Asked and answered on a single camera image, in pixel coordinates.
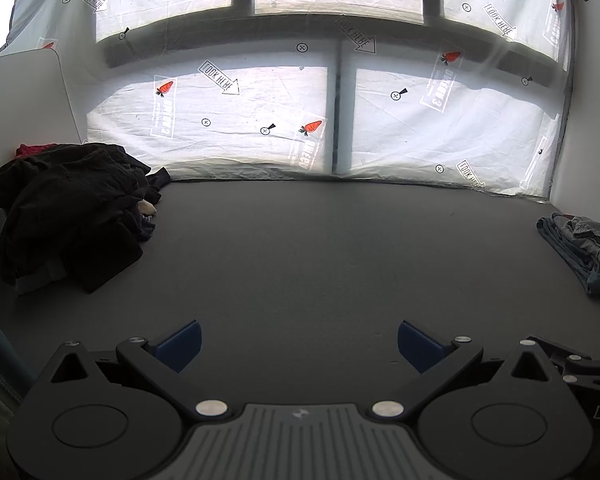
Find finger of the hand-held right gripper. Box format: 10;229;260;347
527;336;600;386

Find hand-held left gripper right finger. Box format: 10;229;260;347
367;320;568;420

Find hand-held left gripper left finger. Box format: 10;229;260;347
32;320;231;421

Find grey folded clothes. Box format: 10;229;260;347
536;211;600;297

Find pile of dark clothes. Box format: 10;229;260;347
0;142;163;295

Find plaid cloth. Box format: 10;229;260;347
137;212;157;242

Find white partition panel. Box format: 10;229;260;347
0;49;88;196
550;0;600;236

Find red garment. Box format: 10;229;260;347
15;143;61;160

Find printed white sheet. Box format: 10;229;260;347
7;0;578;206

